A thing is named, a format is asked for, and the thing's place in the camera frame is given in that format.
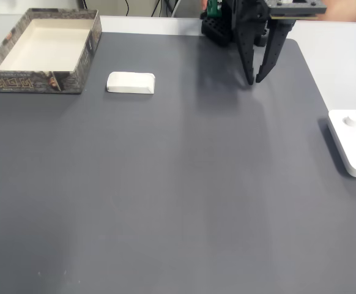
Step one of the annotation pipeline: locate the white block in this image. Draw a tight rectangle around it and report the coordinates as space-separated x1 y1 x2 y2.
106 71 157 96

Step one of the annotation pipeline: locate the stone print cardboard box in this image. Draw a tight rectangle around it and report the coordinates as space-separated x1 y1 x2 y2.
0 8 103 95

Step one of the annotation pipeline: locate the green circuit board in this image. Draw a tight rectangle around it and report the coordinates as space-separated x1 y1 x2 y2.
206 0 223 18

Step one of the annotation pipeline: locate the white tray with round hollows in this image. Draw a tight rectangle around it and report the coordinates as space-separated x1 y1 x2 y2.
327 109 356 179

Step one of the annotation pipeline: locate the grey table mat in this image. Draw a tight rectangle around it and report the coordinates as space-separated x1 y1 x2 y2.
0 30 356 294

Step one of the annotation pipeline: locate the black gripper camera mount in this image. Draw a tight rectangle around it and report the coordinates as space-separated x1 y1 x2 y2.
265 0 328 21

